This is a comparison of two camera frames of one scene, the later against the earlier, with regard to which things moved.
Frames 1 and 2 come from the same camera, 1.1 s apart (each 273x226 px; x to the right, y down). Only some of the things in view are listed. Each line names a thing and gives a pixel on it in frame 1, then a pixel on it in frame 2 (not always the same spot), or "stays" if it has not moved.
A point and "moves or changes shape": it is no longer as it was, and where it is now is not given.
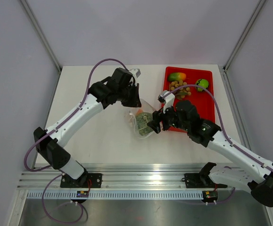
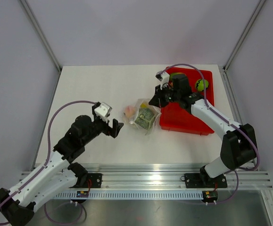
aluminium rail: (120, 177) stays
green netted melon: (142, 119) moves or changes shape
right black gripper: (158, 117) to (158, 100)
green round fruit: (202, 83) stays
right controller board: (210, 196) stays
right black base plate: (200, 180) stays
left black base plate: (87, 180) stays
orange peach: (139, 111) to (129, 111)
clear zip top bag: (137, 117) moves or changes shape
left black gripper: (135, 101) to (116, 125)
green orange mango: (177, 76) stays
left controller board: (82, 194) stays
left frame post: (42, 35) stays
